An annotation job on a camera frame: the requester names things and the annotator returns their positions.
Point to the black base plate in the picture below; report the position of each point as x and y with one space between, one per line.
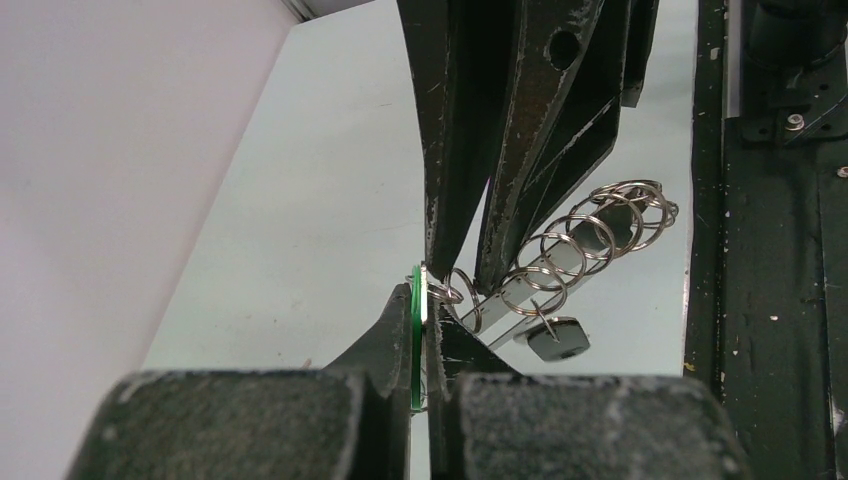
767 302

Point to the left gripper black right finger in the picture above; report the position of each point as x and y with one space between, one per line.
488 421

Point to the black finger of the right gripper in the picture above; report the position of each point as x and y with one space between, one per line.
460 55
574 66

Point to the green tagged key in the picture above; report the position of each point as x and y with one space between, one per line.
419 315

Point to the left aluminium frame post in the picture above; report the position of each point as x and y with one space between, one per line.
306 10

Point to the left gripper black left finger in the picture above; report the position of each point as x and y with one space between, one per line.
347 420

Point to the black headed key on ring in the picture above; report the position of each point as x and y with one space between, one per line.
558 339

